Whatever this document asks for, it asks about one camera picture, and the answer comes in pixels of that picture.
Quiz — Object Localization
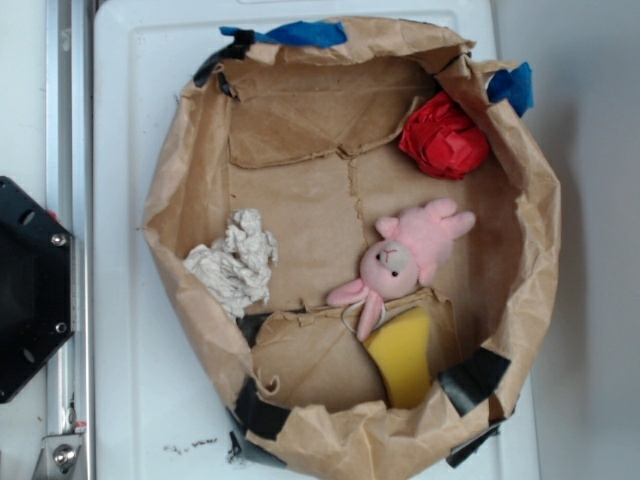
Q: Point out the yellow sponge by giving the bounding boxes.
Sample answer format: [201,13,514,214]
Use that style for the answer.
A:
[364,307,432,409]

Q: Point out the brown paper bag bin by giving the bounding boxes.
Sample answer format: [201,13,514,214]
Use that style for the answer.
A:
[143,17,561,479]

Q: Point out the white crumpled paper wad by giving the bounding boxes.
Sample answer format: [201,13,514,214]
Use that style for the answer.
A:
[183,209,278,320]

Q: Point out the pink plush bunny toy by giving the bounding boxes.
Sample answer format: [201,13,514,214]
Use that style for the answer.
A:
[327,198,476,342]

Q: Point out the red crumpled paper ball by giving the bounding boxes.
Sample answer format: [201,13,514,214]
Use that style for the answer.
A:
[399,91,491,180]

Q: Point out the black tape strip lower left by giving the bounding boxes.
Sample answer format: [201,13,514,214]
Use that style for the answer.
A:
[226,377,291,469]

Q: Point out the black tape strip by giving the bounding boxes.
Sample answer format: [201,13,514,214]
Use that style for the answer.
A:
[226,377,291,469]
[438,347,511,417]

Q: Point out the black tape strip lower right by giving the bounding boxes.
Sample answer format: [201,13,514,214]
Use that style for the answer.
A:
[438,347,511,417]

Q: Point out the blue tape piece top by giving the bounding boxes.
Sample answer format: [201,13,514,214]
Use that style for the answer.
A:
[219,21,348,48]

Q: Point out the blue tape piece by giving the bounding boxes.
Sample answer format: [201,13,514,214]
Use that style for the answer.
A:
[219,21,348,48]
[487,62,534,117]

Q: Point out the white plastic tray lid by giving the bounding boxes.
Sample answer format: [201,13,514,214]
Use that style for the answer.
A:
[92,0,542,480]

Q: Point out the blue tape piece right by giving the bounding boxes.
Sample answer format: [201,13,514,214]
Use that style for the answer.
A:
[487,62,534,117]

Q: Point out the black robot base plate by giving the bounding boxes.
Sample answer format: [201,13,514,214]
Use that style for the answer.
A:
[0,176,73,404]

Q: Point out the aluminium extrusion rail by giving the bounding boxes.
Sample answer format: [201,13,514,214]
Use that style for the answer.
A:
[45,1,99,479]

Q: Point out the metal corner bracket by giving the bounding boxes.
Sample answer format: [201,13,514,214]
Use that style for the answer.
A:
[31,434,86,480]

